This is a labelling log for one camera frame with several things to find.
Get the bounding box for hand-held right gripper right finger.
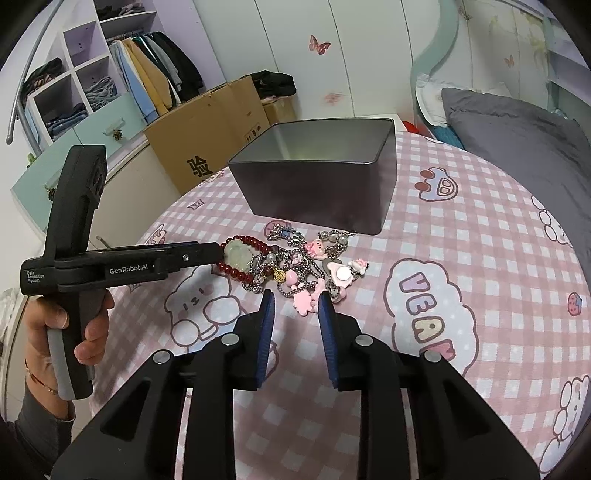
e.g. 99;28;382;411
320;293;541;480

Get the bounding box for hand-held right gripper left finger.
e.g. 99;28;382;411
51;292;276;480

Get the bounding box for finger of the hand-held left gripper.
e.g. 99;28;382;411
157;242;227;278

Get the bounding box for red bead bracelet jade pendant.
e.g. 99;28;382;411
216;235;280;284

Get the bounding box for pink charm bracelet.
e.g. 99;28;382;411
277;240;370;318

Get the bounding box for silver chain gold coin charm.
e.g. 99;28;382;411
242;251;324;298

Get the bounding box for silver chain blue beads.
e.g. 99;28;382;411
264;223;308;252

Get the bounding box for pearl bead silver chain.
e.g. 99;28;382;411
318;229;360;259

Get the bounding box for grey metal tin box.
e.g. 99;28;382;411
228;118;397;236

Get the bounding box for person's left forearm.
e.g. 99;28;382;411
14;362;77;472

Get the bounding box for person's left hand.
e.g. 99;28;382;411
23;293;115;370

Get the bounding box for cream lower cabinet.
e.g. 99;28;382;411
85;138;185;252

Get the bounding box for mint drawer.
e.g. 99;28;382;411
73;90;152;149
11;148;70;217

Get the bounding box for large cardboard box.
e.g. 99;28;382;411
144;76;271;197

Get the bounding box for folded blue clothes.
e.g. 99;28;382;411
46;104;89;139

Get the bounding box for small cardboard box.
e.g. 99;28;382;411
263;97;296;127

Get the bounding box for pink checked cartoon tablecloth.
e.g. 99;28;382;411
88;129;591;480

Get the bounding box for light blue hanging garment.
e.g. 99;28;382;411
111;39;158;125

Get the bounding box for mustard hanging garment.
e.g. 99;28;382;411
122;39;172;116

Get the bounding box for grey metal railing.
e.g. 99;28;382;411
6;0;52;145

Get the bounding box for folded jeans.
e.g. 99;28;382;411
85;78;117;110

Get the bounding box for black hanging garment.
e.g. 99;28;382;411
154;31;205;100

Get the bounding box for black clothes heap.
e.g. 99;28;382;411
252;70;296;99

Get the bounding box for grey hanging garment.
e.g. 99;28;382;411
139;34;182;100

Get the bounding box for dark clothes pile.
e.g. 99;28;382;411
23;58;64;93

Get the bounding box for purple cubby shelf unit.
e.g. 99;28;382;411
25;0;160;144

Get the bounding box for blue towel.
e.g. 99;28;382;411
433;124;466;149

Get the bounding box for dark folded clothes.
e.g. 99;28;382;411
97;0;139;20

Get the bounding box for white quilted pad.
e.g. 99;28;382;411
414;76;513;128

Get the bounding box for grey blanket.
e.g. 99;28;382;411
441;88;591;259

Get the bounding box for red string wrist bracelet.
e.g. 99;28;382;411
25;368;59;396

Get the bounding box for mint bunk bed frame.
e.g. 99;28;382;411
410;0;467;139

